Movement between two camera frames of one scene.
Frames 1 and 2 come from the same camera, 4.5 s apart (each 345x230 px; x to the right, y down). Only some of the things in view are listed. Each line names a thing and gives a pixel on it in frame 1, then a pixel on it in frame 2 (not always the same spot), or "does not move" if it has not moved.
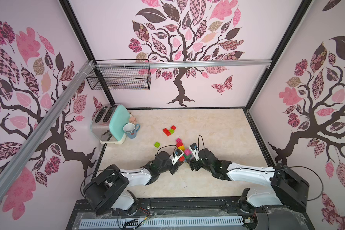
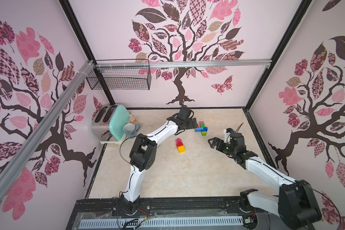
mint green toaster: (107, 123) does not move
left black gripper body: (169, 167) → (189, 124)
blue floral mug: (131, 129) does not move
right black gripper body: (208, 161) → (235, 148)
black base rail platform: (217, 207) does not move
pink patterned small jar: (132, 120) does not move
